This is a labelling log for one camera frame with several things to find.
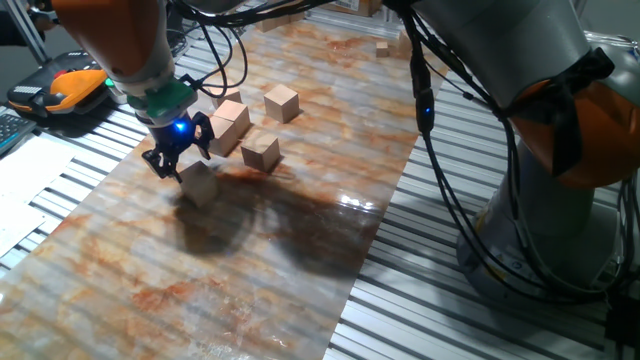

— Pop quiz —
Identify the black sleeved forearm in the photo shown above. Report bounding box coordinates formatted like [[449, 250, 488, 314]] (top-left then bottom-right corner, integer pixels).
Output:
[[0, 10, 37, 47]]

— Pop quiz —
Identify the orange grey marble mat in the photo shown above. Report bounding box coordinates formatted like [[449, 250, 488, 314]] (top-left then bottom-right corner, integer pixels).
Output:
[[0, 22, 446, 360]]

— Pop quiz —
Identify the person's hand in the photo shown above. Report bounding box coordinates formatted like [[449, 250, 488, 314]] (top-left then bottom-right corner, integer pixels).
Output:
[[27, 7, 60, 32]]

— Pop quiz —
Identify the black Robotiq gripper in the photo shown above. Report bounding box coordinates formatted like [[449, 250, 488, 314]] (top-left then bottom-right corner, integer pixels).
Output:
[[141, 110, 216, 184]]

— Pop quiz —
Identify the brown cardboard box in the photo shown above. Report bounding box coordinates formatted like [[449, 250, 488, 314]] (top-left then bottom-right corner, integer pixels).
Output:
[[324, 0, 384, 18]]

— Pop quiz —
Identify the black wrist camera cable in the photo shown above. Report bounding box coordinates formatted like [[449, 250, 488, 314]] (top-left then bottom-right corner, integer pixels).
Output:
[[169, 0, 331, 99]]

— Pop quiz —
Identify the orange black teach pendant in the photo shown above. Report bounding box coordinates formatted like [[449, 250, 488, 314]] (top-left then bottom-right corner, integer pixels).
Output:
[[6, 49, 110, 119]]

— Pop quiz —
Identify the black strap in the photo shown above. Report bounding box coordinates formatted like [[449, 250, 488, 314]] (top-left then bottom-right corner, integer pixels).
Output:
[[504, 47, 616, 177]]

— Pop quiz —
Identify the black keyboard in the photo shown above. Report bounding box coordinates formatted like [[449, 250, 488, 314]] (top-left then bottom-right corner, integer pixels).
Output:
[[0, 112, 37, 156]]

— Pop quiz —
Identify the white paper sheet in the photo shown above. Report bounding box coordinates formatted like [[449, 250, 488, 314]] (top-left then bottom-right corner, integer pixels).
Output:
[[0, 195, 46, 259], [0, 135, 76, 204]]

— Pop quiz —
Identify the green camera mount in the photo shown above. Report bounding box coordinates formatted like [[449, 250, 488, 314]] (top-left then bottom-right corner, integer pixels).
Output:
[[124, 77, 199, 122]]

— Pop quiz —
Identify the grey metal stand bar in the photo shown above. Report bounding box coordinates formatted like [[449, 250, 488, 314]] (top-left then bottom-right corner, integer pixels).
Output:
[[4, 0, 51, 66]]

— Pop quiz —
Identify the black cable with blue light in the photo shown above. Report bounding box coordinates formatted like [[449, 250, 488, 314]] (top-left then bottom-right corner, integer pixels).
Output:
[[387, 0, 616, 306]]

